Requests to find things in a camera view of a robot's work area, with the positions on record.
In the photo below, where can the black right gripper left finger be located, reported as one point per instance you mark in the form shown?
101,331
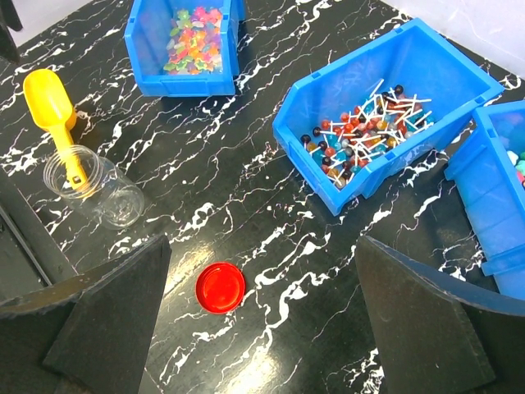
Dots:
90,333

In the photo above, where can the clear plastic jar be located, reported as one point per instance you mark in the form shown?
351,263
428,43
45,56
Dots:
94,187

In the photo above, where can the blue bin with flower candies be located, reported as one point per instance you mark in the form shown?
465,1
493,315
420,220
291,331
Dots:
492,191

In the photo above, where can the blue bin with lollipops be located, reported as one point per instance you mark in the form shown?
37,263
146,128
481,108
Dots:
363,118

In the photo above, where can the red jar lid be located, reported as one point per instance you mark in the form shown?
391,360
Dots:
220,288

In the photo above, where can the blue bin with star candies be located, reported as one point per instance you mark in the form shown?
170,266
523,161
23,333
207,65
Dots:
184,49

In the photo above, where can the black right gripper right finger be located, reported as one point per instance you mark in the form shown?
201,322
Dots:
435,333

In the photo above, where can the yellow plastic scoop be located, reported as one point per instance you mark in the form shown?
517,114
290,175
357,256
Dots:
53,112

